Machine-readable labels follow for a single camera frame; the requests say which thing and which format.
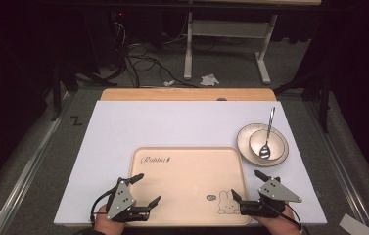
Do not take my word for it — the black floor cable bundle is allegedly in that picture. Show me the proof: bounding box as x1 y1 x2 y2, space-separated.
111 19 200 89

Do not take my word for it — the flat white paper sheet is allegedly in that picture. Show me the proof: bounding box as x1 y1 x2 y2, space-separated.
338 212 369 235

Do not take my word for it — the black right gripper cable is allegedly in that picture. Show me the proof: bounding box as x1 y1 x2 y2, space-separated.
263 197 304 231

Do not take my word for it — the white board mat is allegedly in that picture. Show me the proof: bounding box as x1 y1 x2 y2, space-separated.
53 100 329 226

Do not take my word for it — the metal floor rail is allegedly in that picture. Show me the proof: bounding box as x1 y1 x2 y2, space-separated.
303 100 369 235
0 92 77 235

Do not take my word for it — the black metal stand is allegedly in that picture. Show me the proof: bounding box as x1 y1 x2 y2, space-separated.
49 62 119 122

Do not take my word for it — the wooden table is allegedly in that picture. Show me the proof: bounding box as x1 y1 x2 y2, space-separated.
100 87 278 102

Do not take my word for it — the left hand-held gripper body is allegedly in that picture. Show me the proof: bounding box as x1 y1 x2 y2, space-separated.
105 177 152 224

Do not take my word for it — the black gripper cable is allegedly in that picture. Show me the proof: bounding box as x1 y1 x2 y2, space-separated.
263 197 304 231
89 177 131 227

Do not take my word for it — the metal spoon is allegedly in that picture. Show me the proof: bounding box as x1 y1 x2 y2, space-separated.
258 106 277 161

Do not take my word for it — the person's left hand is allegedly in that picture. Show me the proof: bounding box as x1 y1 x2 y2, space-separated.
93 204 127 235

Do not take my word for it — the beige tray with rabbit print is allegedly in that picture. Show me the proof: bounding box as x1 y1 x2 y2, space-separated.
128 146 253 227

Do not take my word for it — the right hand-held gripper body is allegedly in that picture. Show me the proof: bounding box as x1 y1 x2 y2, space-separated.
239 176 303 219

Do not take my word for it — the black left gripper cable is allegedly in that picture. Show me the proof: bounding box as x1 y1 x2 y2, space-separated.
89 177 131 227

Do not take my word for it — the desk with white metal frame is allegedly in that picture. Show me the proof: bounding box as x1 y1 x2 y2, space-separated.
178 0 323 85

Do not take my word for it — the cream bowl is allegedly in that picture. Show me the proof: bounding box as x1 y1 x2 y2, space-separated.
248 128 287 162

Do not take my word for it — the cream plate with dark rim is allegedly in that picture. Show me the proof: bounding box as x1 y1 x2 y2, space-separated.
236 122 290 168

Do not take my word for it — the person's right hand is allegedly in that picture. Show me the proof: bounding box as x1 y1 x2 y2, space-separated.
255 207 303 235

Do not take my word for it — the large crumpled white paper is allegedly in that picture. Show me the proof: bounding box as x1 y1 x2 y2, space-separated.
200 73 221 87

